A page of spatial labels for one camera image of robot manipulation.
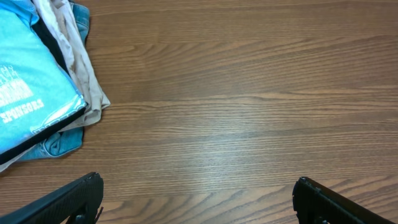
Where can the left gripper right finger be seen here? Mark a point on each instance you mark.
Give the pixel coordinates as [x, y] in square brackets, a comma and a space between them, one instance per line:
[317, 204]

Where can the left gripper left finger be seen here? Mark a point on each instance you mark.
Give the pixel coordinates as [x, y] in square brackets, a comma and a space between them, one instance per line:
[77, 202]

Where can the light blue printed t-shirt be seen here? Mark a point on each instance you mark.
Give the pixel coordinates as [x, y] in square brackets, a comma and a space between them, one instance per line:
[31, 81]

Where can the folded blue jeans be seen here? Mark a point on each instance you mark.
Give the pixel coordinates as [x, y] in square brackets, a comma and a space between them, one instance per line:
[47, 28]

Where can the folded beige garment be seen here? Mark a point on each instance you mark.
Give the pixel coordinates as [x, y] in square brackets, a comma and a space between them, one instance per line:
[38, 99]

